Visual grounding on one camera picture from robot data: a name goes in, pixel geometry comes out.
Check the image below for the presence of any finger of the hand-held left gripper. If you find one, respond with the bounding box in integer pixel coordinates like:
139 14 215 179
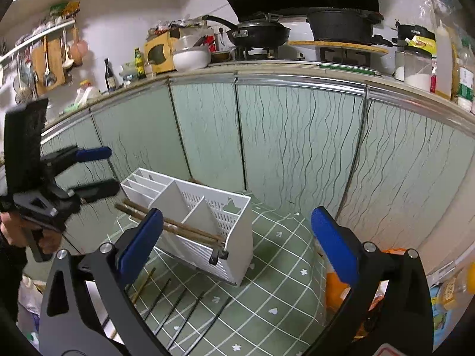
45 147 113 173
69 179 121 203

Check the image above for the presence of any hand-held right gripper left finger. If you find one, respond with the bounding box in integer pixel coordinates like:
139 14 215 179
38 209 171 356

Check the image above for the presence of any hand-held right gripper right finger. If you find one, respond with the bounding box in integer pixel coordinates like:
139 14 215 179
310 206 434 356

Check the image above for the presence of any white plastic utensil holder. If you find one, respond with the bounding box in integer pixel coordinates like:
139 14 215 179
121 167 254 287

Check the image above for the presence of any person's left hand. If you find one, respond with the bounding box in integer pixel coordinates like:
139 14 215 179
0 213 56 255

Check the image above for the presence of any orange bag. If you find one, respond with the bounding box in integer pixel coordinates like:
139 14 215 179
324 248 394 342

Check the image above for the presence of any metal strainer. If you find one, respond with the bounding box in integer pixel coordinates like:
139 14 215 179
15 55 35 106

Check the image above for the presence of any white plastic bag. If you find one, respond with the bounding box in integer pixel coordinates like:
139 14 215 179
74 80 102 105

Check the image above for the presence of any green checked tablecloth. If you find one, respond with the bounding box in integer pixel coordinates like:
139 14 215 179
80 189 335 356

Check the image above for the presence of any steel ladle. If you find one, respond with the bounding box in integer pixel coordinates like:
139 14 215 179
42 37 57 88

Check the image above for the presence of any dark glass bottle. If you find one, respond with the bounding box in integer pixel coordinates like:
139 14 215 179
104 58 116 91

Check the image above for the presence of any green bottle yellow cap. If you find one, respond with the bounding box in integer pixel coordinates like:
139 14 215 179
134 47 146 79

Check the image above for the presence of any pink ladle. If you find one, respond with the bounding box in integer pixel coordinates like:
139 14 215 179
70 26 90 66

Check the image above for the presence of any green kitchen cabinet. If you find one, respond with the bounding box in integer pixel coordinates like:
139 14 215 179
37 70 475 279

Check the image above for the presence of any oil bottle yellow cap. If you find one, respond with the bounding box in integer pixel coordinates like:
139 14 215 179
430 271 469 312

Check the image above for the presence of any blue plastic container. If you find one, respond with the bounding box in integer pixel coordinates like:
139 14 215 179
432 304 458 342

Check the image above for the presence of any white pot with lid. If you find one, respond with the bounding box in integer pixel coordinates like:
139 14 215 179
172 35 212 73

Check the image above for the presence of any clear jar black lid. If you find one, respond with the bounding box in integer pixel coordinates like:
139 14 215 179
394 24 437 91

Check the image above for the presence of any round wooden board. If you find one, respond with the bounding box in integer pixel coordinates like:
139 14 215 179
287 40 390 57

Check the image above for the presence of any gas stove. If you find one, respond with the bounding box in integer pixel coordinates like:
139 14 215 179
230 42 310 62

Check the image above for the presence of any black wok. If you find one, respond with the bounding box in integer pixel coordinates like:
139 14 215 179
202 15 292 47

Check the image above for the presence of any plastic bottle green label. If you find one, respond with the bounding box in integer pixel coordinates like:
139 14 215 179
457 41 475 114

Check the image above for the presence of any white squeeze bottle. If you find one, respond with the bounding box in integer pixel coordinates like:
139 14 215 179
434 20 455 101

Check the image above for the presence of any black cast iron pot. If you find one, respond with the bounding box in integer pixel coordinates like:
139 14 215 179
306 5 384 43

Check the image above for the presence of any metal wall rail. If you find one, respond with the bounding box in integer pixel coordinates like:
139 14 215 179
0 20 77 67

